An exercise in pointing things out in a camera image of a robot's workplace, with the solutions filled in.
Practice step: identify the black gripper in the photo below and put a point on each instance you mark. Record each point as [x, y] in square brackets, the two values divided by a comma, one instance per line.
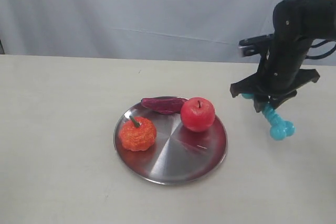
[279, 72]

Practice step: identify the turquoise toy bone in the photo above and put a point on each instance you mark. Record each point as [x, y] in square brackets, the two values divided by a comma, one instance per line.
[279, 128]

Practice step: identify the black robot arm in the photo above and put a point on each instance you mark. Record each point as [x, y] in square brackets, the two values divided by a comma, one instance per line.
[297, 23]

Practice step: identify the red apple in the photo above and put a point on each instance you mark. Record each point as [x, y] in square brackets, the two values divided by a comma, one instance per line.
[197, 114]

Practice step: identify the purple sweet potato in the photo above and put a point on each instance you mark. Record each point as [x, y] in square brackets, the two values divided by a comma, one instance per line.
[164, 106]

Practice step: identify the round stainless steel plate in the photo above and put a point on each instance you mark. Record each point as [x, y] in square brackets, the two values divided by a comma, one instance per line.
[178, 155]

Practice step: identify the orange toy pumpkin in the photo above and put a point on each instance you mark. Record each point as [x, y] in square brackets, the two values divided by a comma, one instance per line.
[137, 134]

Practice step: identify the white backdrop cloth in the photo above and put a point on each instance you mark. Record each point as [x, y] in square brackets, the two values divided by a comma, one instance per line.
[192, 30]

